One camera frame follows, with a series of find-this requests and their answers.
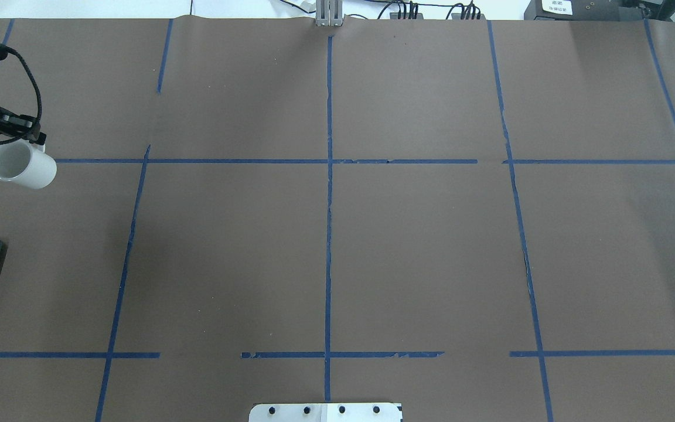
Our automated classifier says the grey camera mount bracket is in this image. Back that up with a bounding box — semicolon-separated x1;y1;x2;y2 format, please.
315;0;345;27

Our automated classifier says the white ceramic cup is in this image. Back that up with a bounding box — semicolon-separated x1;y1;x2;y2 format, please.
0;141;58;189

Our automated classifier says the black box with label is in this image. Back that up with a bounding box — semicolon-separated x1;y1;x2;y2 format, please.
523;1;636;22

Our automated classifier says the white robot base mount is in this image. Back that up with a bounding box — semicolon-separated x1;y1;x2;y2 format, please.
248;401;404;421

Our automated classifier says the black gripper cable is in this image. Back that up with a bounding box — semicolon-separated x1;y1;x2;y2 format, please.
0;47;43;146

